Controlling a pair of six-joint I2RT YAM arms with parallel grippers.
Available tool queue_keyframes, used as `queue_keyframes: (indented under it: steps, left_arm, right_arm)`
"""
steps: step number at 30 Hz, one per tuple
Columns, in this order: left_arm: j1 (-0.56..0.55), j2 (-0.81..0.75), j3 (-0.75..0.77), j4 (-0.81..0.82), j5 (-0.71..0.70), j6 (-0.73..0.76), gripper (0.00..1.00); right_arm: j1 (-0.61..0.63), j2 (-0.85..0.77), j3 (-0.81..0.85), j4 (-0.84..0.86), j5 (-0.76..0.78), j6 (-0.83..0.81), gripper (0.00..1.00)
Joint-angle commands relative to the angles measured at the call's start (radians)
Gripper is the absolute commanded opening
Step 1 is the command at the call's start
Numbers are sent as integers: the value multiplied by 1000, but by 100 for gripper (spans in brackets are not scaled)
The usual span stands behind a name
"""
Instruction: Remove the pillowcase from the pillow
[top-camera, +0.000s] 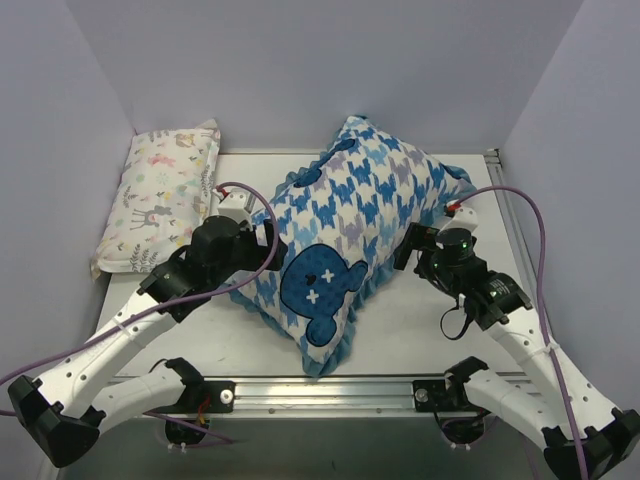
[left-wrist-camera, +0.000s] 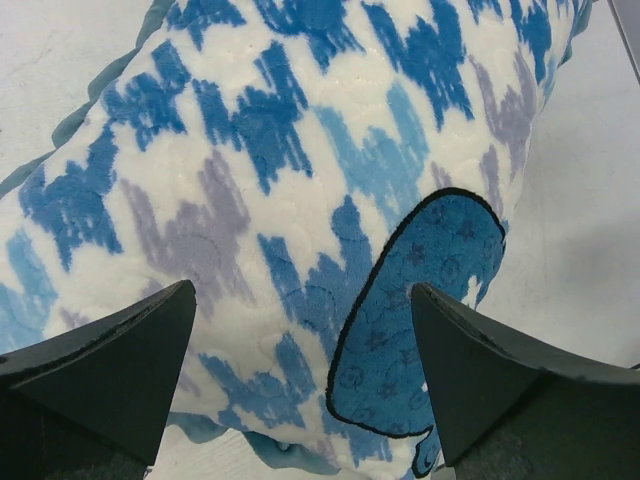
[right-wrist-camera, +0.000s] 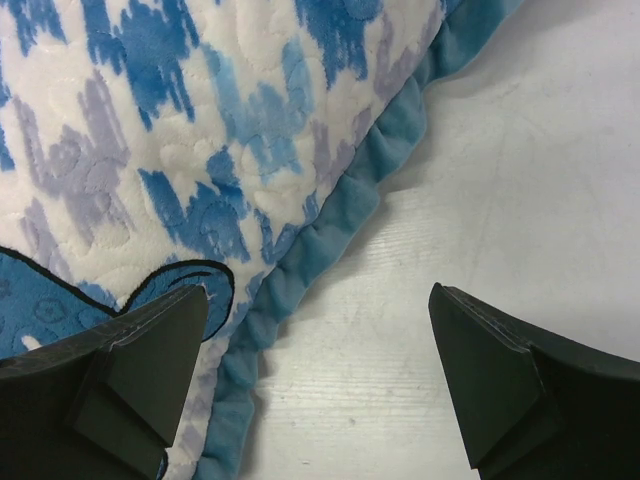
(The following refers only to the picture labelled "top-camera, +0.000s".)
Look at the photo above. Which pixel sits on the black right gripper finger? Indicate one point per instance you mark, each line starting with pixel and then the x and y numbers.
pixel 421 237
pixel 402 254

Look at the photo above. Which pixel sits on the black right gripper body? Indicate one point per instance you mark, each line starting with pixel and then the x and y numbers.
pixel 413 245

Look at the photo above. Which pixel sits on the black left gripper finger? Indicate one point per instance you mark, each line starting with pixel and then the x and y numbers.
pixel 277 261
pixel 264 233

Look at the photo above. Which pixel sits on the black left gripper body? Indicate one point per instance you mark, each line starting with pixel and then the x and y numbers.
pixel 270 245

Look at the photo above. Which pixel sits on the blue houndstooth bear pillowcase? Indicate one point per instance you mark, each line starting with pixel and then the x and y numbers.
pixel 341 220

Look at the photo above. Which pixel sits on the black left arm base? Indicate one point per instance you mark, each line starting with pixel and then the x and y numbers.
pixel 199 395

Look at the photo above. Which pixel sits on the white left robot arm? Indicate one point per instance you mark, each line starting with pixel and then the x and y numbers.
pixel 68 407

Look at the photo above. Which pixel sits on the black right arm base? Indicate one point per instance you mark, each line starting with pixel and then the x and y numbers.
pixel 440 395

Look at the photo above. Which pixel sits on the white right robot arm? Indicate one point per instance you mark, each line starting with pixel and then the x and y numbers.
pixel 582 434

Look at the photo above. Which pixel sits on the floral deer print pillow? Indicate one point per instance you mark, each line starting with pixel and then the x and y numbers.
pixel 163 195

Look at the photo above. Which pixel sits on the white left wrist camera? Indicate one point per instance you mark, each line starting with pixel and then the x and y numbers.
pixel 235 206

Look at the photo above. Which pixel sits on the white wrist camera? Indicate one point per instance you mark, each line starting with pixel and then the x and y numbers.
pixel 235 206
pixel 459 216

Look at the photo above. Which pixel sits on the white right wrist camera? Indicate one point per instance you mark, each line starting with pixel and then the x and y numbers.
pixel 459 216

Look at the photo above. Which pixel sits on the aluminium front rail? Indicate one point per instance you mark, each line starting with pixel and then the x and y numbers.
pixel 329 397

